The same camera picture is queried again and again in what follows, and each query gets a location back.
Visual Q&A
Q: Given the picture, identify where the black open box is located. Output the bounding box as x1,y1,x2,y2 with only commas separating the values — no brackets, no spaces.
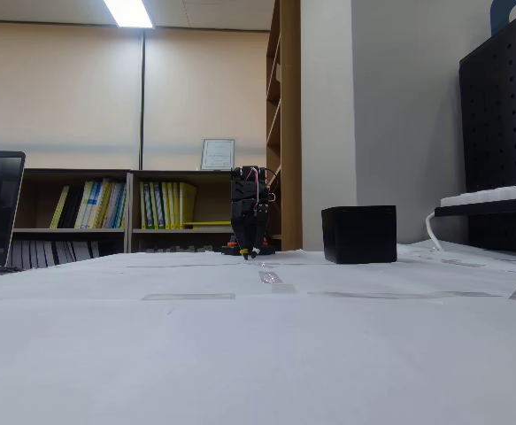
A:
320,205,398,266

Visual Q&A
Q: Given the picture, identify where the flat yellow folder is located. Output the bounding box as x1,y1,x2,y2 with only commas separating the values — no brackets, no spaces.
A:
181,220,235,229

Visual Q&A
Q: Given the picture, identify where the framed certificate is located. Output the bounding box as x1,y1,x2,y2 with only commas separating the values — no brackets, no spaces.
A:
201,137,236,172

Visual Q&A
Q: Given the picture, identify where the tall wooden bookshelf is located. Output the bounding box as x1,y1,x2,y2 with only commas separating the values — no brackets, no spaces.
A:
266,0,303,251

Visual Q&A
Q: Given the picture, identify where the beige roller blind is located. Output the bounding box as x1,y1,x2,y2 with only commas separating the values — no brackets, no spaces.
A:
144,28,271,147
0,20,143,147

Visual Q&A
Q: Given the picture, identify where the white paper table cover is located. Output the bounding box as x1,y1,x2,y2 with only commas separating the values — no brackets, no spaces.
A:
0,250,516,425

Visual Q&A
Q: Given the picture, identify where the white blue book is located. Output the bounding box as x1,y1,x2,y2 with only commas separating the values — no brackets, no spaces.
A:
103,181,128,230

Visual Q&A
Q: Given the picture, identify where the low wooden bookshelf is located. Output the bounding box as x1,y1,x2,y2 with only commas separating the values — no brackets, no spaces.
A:
12,167,241,267

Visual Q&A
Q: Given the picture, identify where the yellow white book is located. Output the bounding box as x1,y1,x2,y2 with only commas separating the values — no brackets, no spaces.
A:
88,178,113,230
73,179,97,230

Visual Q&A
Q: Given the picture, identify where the black book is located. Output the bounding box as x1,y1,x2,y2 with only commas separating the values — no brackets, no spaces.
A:
58,185,86,230

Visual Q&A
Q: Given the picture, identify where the slim yellow binder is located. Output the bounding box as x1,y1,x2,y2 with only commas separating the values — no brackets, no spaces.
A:
49,184,71,230

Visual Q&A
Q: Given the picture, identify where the ceiling light panel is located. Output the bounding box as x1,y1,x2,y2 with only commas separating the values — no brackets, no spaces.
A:
102,0,155,30

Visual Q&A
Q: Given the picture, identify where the black pegboard shelf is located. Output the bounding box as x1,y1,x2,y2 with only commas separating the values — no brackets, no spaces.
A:
434,197,516,218

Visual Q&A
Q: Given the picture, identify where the white power strip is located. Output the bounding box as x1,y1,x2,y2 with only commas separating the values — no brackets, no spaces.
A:
439,181,516,208

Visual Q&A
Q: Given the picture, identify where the black pegboard panel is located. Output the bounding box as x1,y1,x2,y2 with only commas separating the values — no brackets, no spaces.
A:
458,2,516,257

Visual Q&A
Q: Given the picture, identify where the dark blue rounded panel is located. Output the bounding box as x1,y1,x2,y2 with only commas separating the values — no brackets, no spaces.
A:
489,0,516,37

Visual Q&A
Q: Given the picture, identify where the red white servo wire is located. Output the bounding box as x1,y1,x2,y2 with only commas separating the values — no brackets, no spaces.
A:
247,166,261,210

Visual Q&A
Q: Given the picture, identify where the white power cable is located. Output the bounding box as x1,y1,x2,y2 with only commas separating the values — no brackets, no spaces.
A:
425,211,444,251

